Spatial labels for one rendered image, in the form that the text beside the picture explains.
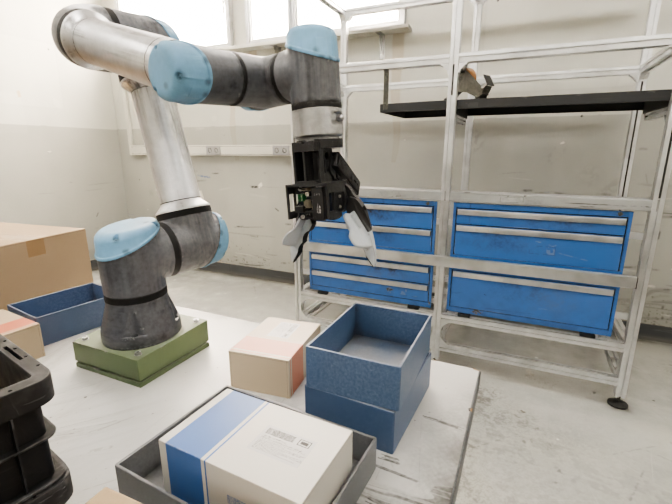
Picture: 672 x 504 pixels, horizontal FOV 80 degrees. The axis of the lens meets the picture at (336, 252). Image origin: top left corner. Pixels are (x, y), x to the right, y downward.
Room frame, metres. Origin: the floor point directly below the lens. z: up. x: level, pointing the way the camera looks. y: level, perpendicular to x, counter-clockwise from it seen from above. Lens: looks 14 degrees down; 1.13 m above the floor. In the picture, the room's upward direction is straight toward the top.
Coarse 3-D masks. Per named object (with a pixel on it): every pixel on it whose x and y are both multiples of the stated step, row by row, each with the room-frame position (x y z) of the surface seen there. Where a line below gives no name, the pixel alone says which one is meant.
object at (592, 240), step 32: (480, 224) 1.89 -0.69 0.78; (512, 224) 1.83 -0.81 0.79; (544, 224) 1.78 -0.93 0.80; (576, 224) 1.73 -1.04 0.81; (608, 224) 1.68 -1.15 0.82; (480, 256) 1.89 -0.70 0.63; (512, 256) 1.83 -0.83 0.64; (544, 256) 1.77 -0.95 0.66; (576, 256) 1.72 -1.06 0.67; (608, 256) 1.67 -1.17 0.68; (448, 288) 1.95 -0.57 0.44; (480, 288) 1.88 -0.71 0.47; (512, 288) 1.82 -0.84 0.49; (544, 288) 1.76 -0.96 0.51; (576, 288) 1.70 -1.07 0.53; (608, 288) 1.66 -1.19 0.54; (512, 320) 1.82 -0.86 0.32; (544, 320) 1.76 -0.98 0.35; (576, 320) 1.70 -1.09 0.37; (608, 320) 1.65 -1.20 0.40
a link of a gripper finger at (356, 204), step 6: (348, 192) 0.63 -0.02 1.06; (354, 192) 0.64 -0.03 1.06; (348, 198) 0.62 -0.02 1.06; (354, 198) 0.62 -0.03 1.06; (348, 204) 0.62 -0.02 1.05; (354, 204) 0.62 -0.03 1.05; (360, 204) 0.62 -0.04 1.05; (348, 210) 0.62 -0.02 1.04; (354, 210) 0.62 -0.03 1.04; (360, 210) 0.62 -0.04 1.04; (366, 210) 0.62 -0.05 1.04; (360, 216) 0.62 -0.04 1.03; (366, 216) 0.62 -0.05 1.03; (366, 222) 0.62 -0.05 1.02; (366, 228) 0.61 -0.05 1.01
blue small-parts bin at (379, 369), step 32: (352, 320) 0.72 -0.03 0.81; (384, 320) 0.71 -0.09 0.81; (416, 320) 0.68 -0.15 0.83; (320, 352) 0.55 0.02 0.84; (352, 352) 0.66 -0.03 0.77; (384, 352) 0.66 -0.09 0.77; (416, 352) 0.58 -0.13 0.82; (320, 384) 0.55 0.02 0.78; (352, 384) 0.52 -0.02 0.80; (384, 384) 0.50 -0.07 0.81
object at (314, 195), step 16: (304, 144) 0.59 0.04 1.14; (320, 144) 0.60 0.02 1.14; (336, 144) 0.61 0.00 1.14; (304, 160) 0.59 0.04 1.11; (320, 160) 0.60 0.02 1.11; (304, 176) 0.59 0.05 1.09; (320, 176) 0.59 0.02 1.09; (336, 176) 0.65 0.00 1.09; (288, 192) 0.60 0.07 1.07; (304, 192) 0.61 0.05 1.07; (320, 192) 0.58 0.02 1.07; (336, 192) 0.60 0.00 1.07; (288, 208) 0.60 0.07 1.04; (304, 208) 0.60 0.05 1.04; (320, 208) 0.58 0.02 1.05; (336, 208) 0.60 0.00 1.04
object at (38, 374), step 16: (0, 336) 0.41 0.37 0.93; (0, 352) 0.37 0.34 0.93; (16, 352) 0.37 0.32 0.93; (32, 368) 0.34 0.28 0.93; (48, 368) 0.34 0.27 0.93; (16, 384) 0.31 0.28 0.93; (32, 384) 0.31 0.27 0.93; (48, 384) 0.33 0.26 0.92; (0, 400) 0.29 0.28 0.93; (16, 400) 0.30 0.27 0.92; (32, 400) 0.31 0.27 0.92; (48, 400) 0.32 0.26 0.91; (0, 416) 0.29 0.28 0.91; (16, 416) 0.30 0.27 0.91
